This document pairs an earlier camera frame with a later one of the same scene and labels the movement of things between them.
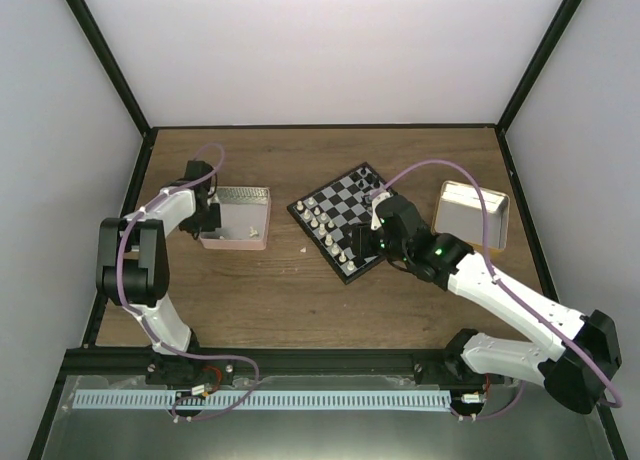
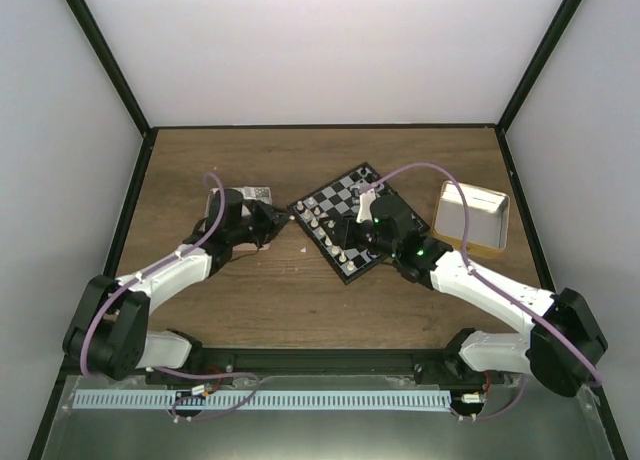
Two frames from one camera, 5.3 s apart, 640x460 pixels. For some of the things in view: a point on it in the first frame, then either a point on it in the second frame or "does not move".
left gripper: (215, 222) -> (273, 223)
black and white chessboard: (327, 213) does not move
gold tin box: (459, 213) does not move
